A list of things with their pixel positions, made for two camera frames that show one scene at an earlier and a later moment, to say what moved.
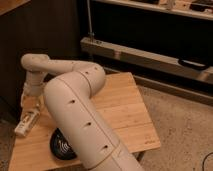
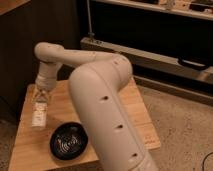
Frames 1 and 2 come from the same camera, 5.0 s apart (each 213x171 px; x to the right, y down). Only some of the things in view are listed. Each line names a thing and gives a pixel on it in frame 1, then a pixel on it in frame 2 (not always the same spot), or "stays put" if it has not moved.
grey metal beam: (145, 58) stays put
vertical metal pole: (91, 34) stays put
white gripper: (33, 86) -> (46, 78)
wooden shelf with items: (202, 9) stays put
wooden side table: (125, 109) stays put
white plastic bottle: (26, 123) -> (39, 112)
